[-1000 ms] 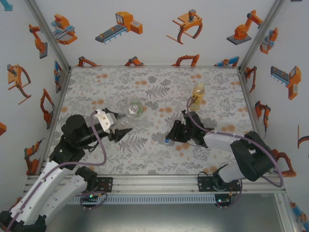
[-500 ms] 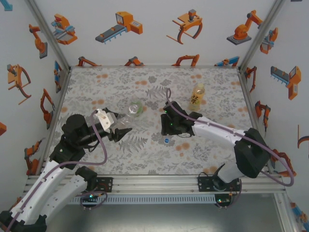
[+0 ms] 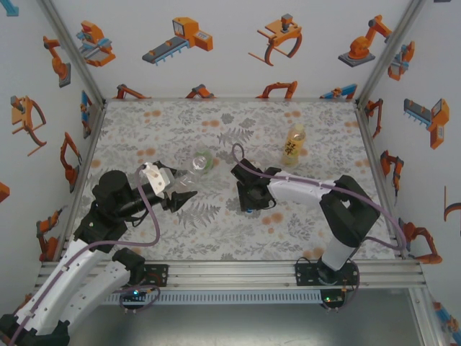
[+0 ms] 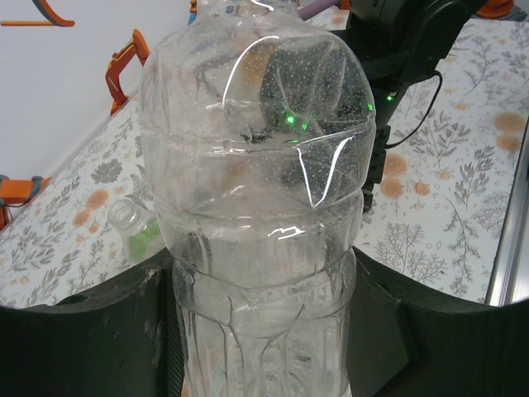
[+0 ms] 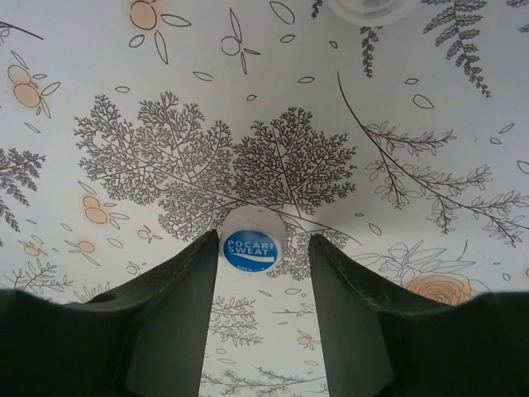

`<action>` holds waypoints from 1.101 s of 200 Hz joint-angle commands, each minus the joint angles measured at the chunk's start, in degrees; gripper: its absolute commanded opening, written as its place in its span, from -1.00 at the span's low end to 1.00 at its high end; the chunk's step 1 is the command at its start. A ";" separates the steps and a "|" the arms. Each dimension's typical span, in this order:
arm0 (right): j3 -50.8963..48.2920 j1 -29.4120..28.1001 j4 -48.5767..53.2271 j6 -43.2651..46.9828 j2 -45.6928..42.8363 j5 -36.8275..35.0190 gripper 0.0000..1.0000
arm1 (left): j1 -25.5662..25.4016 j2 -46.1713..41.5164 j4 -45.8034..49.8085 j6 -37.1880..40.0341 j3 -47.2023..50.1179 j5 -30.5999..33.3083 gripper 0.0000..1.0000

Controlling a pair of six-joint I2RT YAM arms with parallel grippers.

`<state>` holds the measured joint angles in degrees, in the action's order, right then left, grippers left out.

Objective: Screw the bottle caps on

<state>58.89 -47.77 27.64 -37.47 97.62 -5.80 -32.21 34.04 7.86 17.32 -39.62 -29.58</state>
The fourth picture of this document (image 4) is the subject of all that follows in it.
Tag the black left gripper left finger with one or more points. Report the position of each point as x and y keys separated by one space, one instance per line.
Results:
x=82 y=351

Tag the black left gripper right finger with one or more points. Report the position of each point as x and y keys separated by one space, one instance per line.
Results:
x=434 y=351

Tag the green label plastic bottle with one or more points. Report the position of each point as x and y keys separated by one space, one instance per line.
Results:
x=124 y=219

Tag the clear unlabelled plastic bottle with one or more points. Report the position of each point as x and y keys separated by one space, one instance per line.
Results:
x=256 y=248

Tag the floral print table cloth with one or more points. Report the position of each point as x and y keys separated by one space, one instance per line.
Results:
x=454 y=165

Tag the wide aluminium extrusion beam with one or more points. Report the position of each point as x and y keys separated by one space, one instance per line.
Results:
x=510 y=227

